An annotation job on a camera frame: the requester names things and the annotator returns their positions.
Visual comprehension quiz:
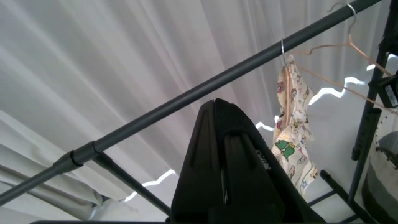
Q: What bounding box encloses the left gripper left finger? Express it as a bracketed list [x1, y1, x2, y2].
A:
[170, 99, 226, 223]

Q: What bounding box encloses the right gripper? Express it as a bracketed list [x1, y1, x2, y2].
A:
[368, 70, 398, 109]

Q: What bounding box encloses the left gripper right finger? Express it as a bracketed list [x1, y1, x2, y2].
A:
[224, 133, 286, 223]

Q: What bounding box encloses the pink clothes hanger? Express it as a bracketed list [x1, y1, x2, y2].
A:
[297, 2, 398, 116]
[279, 37, 292, 127]

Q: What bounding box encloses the black garment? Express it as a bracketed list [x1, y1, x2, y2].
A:
[213, 98, 326, 223]

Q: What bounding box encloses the cream printed garment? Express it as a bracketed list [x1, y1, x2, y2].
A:
[270, 54, 320, 198]

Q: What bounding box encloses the white laundry basket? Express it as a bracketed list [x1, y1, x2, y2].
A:
[361, 108, 398, 223]

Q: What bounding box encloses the black clothes rack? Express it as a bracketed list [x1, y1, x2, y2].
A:
[0, 0, 398, 223]

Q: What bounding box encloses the white curtain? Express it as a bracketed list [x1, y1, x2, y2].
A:
[0, 164, 103, 223]
[0, 0, 392, 202]

